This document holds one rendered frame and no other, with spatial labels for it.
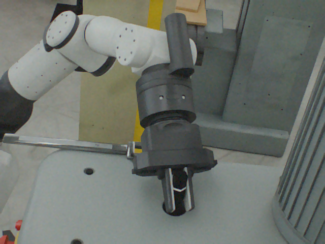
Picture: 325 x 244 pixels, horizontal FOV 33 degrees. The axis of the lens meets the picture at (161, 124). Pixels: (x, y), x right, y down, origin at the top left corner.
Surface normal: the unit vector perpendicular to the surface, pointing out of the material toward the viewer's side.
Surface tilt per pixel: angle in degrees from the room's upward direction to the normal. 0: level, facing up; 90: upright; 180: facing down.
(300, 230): 90
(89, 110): 90
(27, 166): 0
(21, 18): 0
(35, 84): 99
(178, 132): 30
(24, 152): 0
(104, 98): 90
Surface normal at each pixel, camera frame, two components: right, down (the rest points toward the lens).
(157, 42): 0.57, -0.35
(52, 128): 0.12, -0.78
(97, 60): 0.26, 0.60
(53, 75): 0.08, 0.74
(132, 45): -0.81, -0.11
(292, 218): -0.90, 0.17
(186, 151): 0.22, -0.36
